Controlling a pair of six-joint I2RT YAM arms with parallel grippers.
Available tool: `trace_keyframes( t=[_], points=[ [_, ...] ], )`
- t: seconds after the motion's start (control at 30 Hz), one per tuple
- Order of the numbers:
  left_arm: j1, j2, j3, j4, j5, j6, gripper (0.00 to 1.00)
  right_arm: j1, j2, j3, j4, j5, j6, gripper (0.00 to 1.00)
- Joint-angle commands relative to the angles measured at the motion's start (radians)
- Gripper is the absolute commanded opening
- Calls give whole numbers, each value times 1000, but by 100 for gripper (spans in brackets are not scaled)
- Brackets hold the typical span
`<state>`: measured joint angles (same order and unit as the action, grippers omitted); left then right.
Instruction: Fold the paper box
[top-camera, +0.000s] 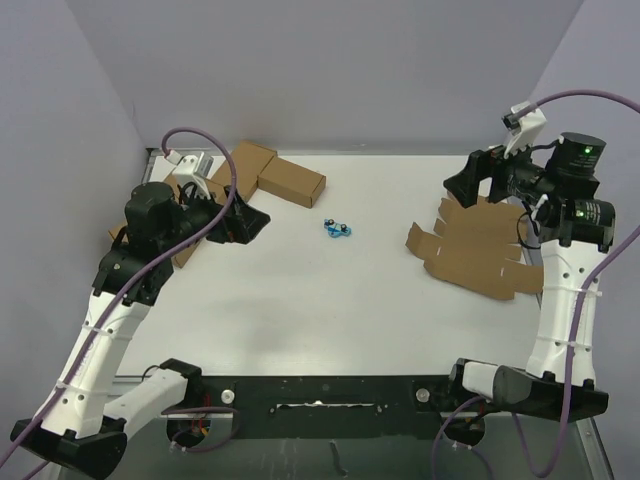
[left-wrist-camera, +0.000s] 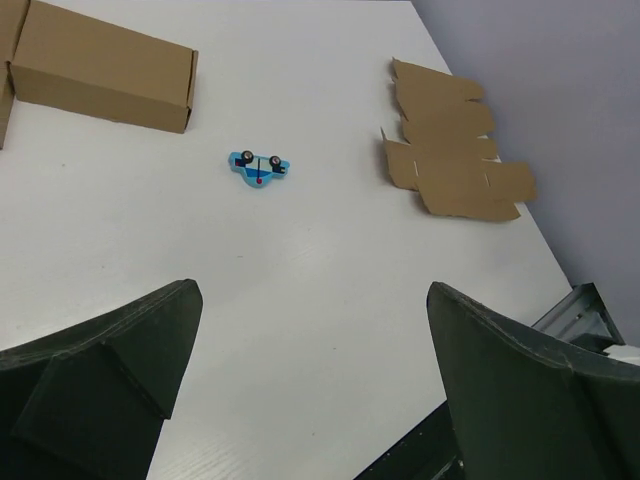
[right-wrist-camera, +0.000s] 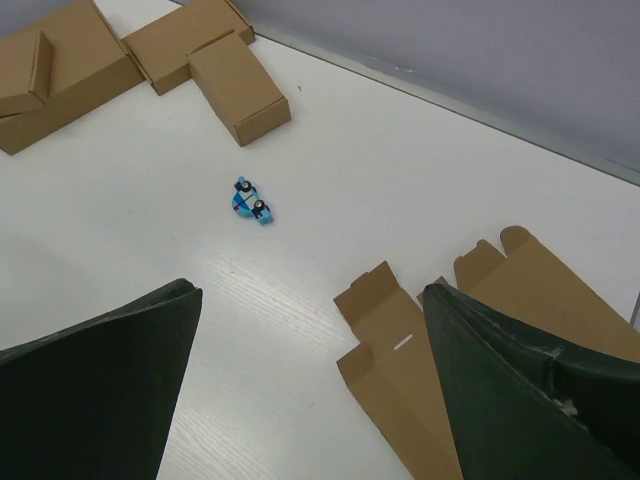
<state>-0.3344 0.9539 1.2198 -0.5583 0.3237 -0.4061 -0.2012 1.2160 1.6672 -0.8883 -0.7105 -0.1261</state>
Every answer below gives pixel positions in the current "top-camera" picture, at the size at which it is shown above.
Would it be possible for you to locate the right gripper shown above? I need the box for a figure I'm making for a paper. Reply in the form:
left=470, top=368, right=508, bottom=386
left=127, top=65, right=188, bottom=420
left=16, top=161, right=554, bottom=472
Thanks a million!
left=444, top=130, right=558, bottom=208

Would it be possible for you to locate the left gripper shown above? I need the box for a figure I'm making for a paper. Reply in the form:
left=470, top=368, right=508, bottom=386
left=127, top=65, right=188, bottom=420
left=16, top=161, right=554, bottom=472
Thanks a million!
left=159, top=181, right=269, bottom=255

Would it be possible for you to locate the cardboard box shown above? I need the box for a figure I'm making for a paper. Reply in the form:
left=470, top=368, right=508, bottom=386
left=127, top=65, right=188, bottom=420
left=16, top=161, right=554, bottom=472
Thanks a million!
left=108, top=173, right=226, bottom=270
left=405, top=194, right=543, bottom=301
left=206, top=141, right=277, bottom=205
left=258, top=157, right=326, bottom=209

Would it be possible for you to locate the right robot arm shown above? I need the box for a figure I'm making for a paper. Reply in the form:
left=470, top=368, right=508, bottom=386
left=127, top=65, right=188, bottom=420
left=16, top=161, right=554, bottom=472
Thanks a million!
left=443, top=132, right=616, bottom=421

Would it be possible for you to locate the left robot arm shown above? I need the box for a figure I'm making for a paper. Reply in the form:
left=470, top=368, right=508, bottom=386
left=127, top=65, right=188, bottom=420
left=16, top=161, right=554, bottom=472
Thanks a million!
left=10, top=182, right=270, bottom=479

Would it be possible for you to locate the blue toy police car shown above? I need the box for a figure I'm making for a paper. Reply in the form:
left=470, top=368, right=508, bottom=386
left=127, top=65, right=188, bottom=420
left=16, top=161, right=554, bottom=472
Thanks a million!
left=323, top=219, right=352, bottom=238

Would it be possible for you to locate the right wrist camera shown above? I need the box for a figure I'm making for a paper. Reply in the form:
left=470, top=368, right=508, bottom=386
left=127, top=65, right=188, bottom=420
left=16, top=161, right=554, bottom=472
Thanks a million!
left=502, top=101, right=547, bottom=158

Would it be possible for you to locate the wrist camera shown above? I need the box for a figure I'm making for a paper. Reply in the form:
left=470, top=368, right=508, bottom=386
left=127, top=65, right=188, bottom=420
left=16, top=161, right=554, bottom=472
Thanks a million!
left=166, top=150, right=213, bottom=190
left=502, top=101, right=547, bottom=158

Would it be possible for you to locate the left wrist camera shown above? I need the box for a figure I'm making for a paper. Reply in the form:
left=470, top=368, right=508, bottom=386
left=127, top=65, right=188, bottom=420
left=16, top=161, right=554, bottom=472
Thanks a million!
left=166, top=150, right=213, bottom=190

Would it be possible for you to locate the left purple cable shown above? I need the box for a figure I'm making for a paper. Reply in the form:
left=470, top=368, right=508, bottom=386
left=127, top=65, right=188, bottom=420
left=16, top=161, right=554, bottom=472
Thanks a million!
left=0, top=127, right=239, bottom=480

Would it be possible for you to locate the purple cable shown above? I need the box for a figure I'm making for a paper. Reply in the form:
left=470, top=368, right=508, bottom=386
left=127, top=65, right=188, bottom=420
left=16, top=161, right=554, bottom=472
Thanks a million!
left=0, top=127, right=239, bottom=480
left=432, top=89, right=640, bottom=476

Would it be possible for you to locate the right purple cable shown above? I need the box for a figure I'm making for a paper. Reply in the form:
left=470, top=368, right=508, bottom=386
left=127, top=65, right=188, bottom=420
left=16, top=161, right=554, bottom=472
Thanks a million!
left=432, top=89, right=640, bottom=476

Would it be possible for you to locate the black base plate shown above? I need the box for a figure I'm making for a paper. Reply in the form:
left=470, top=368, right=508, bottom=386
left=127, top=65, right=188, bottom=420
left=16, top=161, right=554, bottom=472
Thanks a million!
left=144, top=357, right=506, bottom=449

